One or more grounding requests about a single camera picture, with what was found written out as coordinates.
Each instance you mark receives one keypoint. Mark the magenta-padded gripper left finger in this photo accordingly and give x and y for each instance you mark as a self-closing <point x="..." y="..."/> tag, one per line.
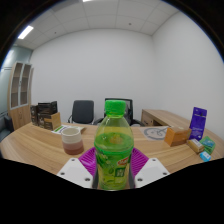
<point x="75" y="171"/>

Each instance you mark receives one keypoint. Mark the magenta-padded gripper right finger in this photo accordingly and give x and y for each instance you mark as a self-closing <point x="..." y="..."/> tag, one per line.
<point x="151" y="171"/>

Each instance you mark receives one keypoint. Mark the green drink bottle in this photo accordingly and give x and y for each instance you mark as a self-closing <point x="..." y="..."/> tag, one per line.
<point x="114" y="150"/>

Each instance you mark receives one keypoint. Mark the orange-brown wooden box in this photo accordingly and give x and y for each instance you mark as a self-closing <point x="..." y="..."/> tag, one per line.
<point x="176" y="136"/>

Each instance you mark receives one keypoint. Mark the small yellow-brown packet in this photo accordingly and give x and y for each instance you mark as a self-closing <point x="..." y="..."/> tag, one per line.
<point x="195" y="145"/>

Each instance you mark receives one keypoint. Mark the brown cardboard box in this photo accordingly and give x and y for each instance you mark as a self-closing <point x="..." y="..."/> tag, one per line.
<point x="54" y="121"/>

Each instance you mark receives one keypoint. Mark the small blue packet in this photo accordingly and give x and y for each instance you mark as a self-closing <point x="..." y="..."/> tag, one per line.
<point x="205" y="156"/>

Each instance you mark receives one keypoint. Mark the wooden side desk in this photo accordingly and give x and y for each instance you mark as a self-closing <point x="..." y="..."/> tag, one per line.
<point x="163" y="116"/>

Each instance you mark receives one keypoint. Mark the black padded office chair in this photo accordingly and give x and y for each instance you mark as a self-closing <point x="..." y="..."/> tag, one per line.
<point x="83" y="111"/>

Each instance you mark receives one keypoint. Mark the green pouch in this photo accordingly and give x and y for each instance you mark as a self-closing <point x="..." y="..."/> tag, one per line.
<point x="208" y="144"/>

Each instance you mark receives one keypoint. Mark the black mesh office chair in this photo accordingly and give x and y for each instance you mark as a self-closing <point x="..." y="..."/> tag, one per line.
<point x="129" y="111"/>

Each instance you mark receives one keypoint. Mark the purple packet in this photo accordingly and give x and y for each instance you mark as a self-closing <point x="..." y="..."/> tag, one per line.
<point x="198" y="121"/>

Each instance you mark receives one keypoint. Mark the stack of dark boxes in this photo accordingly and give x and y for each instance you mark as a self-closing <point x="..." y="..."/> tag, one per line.
<point x="45" y="109"/>

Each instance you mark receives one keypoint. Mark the wooden shelf cabinet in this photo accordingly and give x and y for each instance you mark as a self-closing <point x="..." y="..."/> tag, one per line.
<point x="20" y="116"/>

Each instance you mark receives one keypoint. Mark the dark sofa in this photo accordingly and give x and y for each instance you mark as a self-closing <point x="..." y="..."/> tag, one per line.
<point x="6" y="128"/>

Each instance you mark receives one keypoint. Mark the long ceiling light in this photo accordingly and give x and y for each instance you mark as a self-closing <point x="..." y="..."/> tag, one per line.
<point x="87" y="0"/>
<point x="25" y="32"/>

